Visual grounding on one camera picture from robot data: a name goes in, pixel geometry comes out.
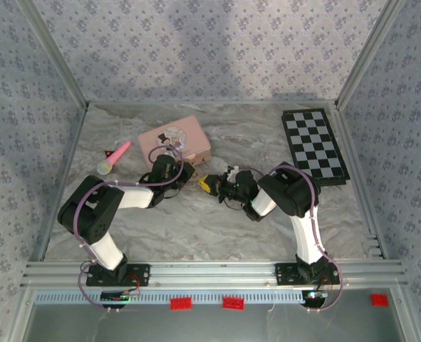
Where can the pink tin box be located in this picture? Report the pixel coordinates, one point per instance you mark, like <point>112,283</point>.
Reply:
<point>192,140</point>

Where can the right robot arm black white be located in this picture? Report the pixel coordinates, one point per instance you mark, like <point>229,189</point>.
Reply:
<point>302,221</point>

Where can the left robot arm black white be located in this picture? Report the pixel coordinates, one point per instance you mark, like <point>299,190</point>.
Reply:
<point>89,217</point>

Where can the pink toy microphone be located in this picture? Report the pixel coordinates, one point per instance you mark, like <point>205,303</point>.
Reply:
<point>113,158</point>

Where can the small red triangle piece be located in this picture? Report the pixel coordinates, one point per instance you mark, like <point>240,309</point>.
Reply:
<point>107,154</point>

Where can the black grey chessboard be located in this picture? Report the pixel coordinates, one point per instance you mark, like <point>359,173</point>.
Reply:
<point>313,142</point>

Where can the red toy brick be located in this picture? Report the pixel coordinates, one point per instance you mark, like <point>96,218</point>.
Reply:
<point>379,300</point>
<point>181,304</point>
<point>233,303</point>

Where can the small green circuit board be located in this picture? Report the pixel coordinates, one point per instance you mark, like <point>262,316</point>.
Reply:
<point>119,295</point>
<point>315,295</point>

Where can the grey metal sheet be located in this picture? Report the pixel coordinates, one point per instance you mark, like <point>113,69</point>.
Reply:
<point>210,326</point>

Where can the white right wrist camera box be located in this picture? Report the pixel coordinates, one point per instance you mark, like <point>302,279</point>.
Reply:
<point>233,170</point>

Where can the aluminium front rail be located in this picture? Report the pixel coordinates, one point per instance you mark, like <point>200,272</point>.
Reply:
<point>210,274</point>

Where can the aluminium side rail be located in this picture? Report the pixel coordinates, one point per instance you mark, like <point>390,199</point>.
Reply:
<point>62,178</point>
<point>359,171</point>

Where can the aluminium frame post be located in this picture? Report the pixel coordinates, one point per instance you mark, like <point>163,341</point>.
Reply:
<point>370,53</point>
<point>53,53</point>

